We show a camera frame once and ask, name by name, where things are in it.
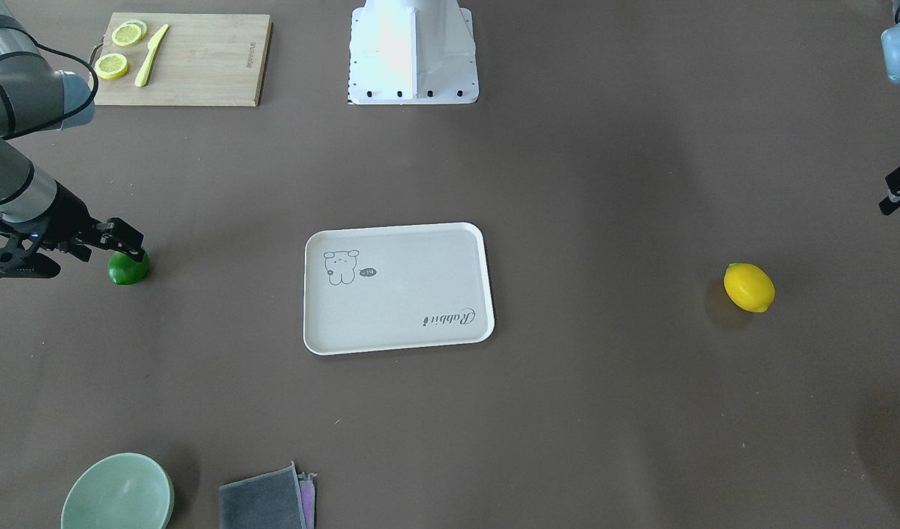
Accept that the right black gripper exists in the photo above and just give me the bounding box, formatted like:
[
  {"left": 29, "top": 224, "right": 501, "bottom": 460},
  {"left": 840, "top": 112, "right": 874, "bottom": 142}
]
[{"left": 31, "top": 184, "right": 146, "bottom": 262}]

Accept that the yellow lemon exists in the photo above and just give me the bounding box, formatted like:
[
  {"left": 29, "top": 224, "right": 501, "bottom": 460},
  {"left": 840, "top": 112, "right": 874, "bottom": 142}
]
[{"left": 723, "top": 262, "right": 776, "bottom": 314}]

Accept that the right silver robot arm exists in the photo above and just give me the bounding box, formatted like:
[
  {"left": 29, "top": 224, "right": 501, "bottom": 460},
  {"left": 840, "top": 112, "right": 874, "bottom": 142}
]
[{"left": 0, "top": 1, "right": 146, "bottom": 278}]

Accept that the white rabbit print tray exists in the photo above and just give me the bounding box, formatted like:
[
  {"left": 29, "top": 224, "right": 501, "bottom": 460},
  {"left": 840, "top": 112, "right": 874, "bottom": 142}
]
[{"left": 303, "top": 222, "right": 494, "bottom": 356}]

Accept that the green lime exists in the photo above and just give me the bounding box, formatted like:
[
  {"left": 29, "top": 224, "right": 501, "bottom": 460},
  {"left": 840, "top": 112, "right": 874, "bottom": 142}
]
[{"left": 107, "top": 252, "right": 151, "bottom": 286}]

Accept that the yellow plastic knife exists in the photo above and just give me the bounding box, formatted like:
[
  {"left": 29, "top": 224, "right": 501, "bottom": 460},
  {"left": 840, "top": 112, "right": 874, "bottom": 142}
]
[{"left": 134, "top": 24, "right": 170, "bottom": 87}]

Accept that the lower lemon slice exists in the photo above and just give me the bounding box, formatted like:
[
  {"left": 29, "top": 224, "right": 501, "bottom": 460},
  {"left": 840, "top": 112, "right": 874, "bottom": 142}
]
[{"left": 93, "top": 53, "right": 130, "bottom": 80}]

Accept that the lemon slice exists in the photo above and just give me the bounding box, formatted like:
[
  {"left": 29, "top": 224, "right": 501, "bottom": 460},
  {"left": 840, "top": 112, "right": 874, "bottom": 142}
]
[
  {"left": 111, "top": 20, "right": 148, "bottom": 47},
  {"left": 93, "top": 53, "right": 130, "bottom": 80}
]

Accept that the bamboo cutting board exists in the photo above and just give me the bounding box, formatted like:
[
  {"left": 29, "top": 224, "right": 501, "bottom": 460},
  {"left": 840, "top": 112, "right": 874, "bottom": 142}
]
[{"left": 95, "top": 11, "right": 273, "bottom": 107}]

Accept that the upper lemon slice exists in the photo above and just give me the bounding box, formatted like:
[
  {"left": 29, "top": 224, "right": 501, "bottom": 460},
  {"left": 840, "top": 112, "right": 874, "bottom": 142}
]
[{"left": 111, "top": 20, "right": 148, "bottom": 47}]

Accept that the light green bowl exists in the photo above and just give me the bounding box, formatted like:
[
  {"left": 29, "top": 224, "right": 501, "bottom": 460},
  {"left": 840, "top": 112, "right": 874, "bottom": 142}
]
[{"left": 60, "top": 453, "right": 175, "bottom": 528}]

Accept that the grey folded cloth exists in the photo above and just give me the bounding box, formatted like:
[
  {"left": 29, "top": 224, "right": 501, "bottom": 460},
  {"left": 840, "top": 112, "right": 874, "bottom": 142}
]
[{"left": 218, "top": 464, "right": 305, "bottom": 528}]

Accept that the purple cloth underneath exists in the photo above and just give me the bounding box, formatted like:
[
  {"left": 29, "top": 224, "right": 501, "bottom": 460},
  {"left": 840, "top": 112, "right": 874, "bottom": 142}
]
[{"left": 296, "top": 472, "right": 317, "bottom": 529}]

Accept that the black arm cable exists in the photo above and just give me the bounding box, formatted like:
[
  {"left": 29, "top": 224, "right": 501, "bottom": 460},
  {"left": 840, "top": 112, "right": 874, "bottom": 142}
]
[{"left": 1, "top": 43, "right": 101, "bottom": 142}]

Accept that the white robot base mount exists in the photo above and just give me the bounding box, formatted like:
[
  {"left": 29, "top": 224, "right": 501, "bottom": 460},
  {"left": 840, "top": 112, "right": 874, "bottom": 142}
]
[{"left": 347, "top": 1, "right": 480, "bottom": 105}]

